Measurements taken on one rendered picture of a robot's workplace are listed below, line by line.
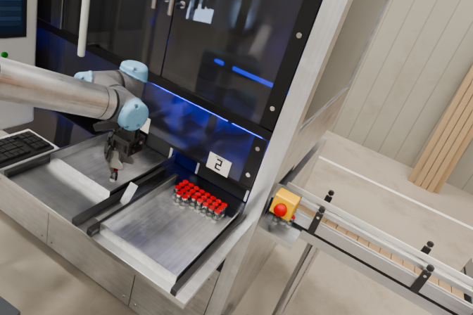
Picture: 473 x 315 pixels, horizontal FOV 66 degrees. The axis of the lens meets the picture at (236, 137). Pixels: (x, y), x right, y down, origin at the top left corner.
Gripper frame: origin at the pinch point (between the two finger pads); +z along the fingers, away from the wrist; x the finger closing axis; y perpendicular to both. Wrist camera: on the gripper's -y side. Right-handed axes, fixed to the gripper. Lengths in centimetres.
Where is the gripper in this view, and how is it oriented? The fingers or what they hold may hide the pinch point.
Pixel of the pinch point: (113, 166)
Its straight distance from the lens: 121.5
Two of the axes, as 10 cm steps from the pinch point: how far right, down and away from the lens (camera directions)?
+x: 4.5, -3.0, 8.4
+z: -2.7, 8.5, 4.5
